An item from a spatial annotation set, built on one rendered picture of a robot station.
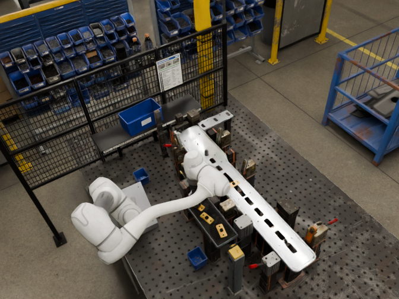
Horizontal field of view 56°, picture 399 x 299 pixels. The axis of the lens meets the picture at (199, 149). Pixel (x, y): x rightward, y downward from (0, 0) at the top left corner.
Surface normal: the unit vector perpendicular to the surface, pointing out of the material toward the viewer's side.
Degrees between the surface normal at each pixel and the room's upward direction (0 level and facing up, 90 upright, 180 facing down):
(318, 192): 0
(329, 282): 0
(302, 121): 0
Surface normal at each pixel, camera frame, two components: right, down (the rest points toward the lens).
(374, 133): -0.06, -0.69
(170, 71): 0.53, 0.59
